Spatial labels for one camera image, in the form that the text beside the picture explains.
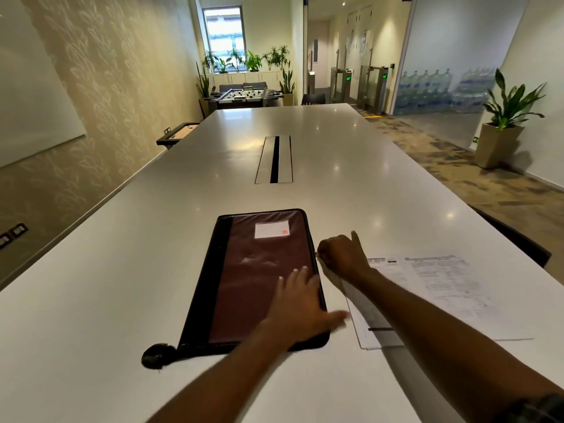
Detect person's left hand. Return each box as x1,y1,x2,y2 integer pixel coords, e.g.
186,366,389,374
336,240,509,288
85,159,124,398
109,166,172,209
260,266,351,352

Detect person's right hand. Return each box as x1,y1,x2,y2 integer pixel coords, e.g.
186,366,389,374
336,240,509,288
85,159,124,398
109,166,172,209
316,230,373,285

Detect bushy palm potted plant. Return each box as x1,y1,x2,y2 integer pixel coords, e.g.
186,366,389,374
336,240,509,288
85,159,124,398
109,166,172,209
262,45,291,71

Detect dark sleeve cuff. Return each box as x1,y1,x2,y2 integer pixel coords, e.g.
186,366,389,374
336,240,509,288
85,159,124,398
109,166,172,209
498,394,564,423

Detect black office chair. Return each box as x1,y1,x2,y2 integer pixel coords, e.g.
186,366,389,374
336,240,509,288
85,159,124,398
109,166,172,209
469,206,552,268

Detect black framed wooden game board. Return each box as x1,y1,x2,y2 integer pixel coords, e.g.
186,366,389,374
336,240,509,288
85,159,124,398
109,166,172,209
156,122,200,149

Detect stack of blue water jugs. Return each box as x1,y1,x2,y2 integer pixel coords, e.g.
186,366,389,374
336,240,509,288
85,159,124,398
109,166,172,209
393,68,496,116

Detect large leafy plant beige planter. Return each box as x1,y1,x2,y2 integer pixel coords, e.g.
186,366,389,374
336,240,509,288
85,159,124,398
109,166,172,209
474,68,547,169

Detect grey turnstile gate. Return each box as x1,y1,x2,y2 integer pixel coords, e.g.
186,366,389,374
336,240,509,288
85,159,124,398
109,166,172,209
330,68,353,104
357,65,390,115

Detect low white cabinet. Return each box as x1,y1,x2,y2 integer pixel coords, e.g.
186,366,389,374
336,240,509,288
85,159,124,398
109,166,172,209
207,70,285,91

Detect white glass wall whiteboard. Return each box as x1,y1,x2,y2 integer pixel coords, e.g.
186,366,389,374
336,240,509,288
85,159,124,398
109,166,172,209
0,0,87,169

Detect brown zippered folder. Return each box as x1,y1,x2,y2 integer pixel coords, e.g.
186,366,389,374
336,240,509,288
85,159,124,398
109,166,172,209
140,208,331,371

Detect printed white paper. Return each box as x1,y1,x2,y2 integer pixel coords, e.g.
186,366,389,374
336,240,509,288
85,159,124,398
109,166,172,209
341,254,534,351

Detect person's left forearm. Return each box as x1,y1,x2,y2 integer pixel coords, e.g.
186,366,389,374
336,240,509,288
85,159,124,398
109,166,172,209
147,325,294,423

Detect black foosball table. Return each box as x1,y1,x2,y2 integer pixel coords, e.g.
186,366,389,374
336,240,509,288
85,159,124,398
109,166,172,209
207,85,283,113

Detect window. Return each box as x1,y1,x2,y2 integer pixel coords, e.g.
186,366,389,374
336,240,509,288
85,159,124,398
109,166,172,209
202,5,247,65

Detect grey table cable slot cover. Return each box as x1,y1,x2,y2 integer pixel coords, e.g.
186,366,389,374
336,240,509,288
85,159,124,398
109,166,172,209
254,135,294,184

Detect person's right forearm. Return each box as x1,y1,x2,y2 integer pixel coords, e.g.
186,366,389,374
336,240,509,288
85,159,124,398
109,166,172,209
348,266,564,423

